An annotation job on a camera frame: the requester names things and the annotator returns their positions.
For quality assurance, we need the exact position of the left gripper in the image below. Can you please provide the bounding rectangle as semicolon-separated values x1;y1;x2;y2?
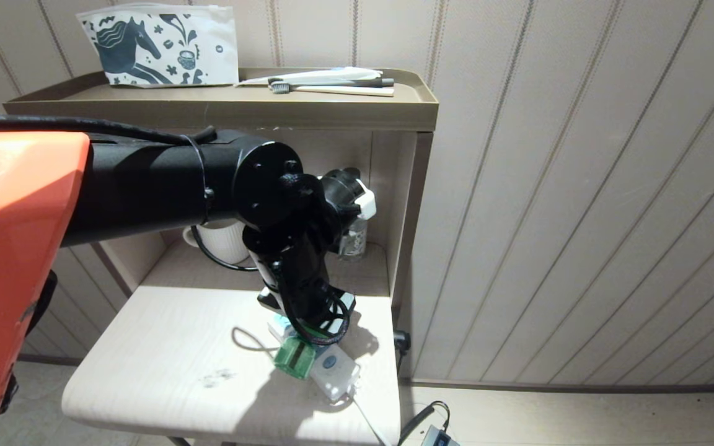
242;224;358;346

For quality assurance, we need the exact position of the green mosquito repellent device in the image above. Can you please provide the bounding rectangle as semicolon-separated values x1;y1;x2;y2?
273;336;319;380

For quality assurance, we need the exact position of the white power strip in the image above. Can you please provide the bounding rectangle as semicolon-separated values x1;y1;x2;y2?
268;313;361;404

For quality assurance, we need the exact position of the dark device with screen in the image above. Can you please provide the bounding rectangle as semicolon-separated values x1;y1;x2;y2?
421;424;461;446

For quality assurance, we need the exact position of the clear glass cup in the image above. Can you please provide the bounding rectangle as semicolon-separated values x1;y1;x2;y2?
340;217;369;261

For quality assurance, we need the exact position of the white ribbed mug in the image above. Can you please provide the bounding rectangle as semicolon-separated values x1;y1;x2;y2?
182;219;252;265

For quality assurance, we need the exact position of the brown bedside shelf unit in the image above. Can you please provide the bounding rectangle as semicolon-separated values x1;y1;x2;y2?
2;67;439;446

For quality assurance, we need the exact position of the wrapped toothbrush packet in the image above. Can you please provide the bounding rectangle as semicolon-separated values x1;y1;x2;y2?
236;66;395;87

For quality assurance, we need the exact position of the horse print pouch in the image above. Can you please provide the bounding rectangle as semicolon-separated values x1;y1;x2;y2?
76;5;240;89

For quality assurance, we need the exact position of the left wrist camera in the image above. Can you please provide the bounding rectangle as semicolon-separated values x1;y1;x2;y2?
322;167;377;222

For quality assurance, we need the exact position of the white power cable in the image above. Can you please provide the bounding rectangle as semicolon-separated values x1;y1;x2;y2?
350;391;396;446

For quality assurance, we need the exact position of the black floor cable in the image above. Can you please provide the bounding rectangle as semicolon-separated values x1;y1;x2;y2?
397;401;452;446

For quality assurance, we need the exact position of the toothbrush with pale handle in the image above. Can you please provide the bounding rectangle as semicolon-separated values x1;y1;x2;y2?
269;81;395;98

